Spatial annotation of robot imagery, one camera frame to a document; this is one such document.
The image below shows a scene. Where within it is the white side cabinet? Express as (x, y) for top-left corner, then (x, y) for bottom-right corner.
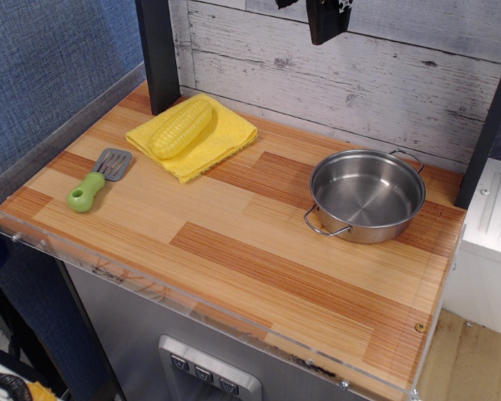
(443, 159), (501, 333)

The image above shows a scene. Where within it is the yellow folded cloth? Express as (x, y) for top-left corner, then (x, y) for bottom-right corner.
(125, 94), (257, 183)

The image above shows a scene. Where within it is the black braided cable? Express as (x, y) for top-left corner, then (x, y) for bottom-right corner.
(0, 369), (33, 401)

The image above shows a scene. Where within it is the clear acrylic table guard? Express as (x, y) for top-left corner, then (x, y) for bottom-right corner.
(0, 67), (465, 400)

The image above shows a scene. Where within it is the black right frame post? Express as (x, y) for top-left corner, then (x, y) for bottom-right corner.
(454, 77), (501, 209)

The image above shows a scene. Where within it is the green handled grey spatula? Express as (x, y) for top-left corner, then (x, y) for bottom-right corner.
(67, 148), (132, 213)

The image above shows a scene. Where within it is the black frame post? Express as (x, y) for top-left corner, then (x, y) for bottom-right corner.
(454, 77), (501, 209)
(134, 0), (180, 115)

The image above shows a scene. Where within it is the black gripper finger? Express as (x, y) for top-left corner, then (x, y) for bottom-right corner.
(306, 0), (352, 45)
(275, 0), (298, 9)

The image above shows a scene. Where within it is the yellow toy corn cob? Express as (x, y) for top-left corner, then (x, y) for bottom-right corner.
(149, 99), (213, 160)

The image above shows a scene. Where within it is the stainless steel pot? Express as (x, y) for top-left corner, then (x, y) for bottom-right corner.
(304, 150), (426, 244)

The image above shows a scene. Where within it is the stainless steel cabinet front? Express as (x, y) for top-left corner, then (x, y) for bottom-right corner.
(65, 264), (362, 400)

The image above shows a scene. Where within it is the black left frame post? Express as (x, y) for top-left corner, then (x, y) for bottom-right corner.
(134, 0), (180, 115)

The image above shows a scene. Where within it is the silver dispenser button panel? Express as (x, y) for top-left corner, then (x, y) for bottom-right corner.
(158, 335), (262, 400)

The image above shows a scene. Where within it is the yellow object bottom left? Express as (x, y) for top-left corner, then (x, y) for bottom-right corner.
(27, 382), (59, 401)

